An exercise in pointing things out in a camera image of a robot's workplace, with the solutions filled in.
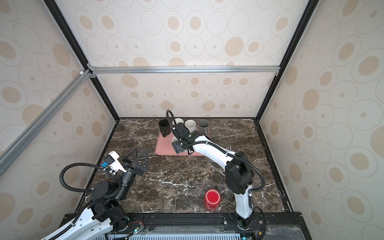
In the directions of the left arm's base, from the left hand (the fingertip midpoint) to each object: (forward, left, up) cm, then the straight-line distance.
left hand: (146, 150), depth 61 cm
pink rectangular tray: (+23, +1, -33) cm, 41 cm away
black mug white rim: (+35, +2, -27) cm, 45 cm away
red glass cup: (-12, -29, -26) cm, 41 cm away
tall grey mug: (+33, -25, -24) cm, 48 cm away
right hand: (+17, -12, -21) cm, 30 cm away
